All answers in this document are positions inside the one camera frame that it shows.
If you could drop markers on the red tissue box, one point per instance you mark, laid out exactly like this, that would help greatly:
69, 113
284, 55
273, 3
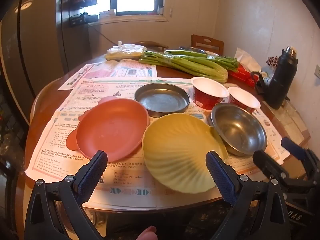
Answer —
241, 76

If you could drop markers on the black thermos bottle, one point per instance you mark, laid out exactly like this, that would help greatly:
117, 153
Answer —
281, 80

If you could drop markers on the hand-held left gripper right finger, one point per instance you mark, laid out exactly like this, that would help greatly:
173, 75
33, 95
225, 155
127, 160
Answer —
220, 175

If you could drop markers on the large exercise newspaper sheet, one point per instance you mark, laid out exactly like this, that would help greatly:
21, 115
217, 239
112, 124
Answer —
105, 90

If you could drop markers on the large red paper bowl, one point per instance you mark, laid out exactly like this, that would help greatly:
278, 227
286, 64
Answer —
210, 90

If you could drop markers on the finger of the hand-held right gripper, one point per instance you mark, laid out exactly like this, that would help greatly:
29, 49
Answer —
265, 162
292, 147

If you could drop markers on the small bottle on windowsill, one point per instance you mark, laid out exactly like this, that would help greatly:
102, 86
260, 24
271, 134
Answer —
160, 10

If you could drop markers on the person's left hand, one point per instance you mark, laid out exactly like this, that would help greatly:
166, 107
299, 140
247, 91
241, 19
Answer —
147, 233

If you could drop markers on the dotted dried flower bunch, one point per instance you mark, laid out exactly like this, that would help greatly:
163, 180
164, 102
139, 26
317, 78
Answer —
272, 61

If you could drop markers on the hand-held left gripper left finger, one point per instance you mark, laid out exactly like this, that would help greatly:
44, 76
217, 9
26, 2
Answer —
93, 175

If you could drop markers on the yellow shell-shaped plate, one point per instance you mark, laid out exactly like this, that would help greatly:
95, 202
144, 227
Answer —
175, 150

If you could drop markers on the stainless steel plate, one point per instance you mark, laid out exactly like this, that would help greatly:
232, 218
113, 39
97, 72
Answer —
162, 100

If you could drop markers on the grey refrigerator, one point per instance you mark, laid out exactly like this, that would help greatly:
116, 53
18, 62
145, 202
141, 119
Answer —
32, 42

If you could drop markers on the wall outlet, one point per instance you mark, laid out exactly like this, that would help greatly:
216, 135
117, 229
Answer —
317, 72

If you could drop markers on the green celery bunch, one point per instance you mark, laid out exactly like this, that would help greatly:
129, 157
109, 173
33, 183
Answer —
190, 66
212, 57

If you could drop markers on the steel basin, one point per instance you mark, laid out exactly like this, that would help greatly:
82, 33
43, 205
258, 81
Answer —
191, 49

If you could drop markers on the pink headline newspaper sheet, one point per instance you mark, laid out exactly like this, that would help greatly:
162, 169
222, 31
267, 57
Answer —
105, 71

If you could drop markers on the small red paper bowl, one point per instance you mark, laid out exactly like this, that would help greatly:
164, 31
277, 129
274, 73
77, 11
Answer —
243, 98

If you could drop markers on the brown wooden chair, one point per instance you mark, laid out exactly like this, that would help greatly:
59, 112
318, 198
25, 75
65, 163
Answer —
207, 43

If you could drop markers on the plastic bag of yellow food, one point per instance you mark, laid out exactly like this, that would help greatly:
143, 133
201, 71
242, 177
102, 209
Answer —
125, 52

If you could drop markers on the curved-back wooden chair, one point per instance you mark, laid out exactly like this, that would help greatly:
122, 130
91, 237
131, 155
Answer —
152, 44

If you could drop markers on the beige chair backrest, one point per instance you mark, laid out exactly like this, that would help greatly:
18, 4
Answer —
37, 100

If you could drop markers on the stainless steel bowl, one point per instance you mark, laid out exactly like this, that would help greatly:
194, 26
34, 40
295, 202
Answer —
237, 127

